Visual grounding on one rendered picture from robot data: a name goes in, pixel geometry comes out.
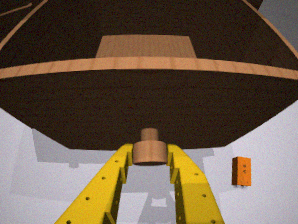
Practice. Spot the orange 9v battery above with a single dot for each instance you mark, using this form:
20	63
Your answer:
241	171

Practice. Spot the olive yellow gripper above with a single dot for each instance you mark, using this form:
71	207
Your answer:
98	203

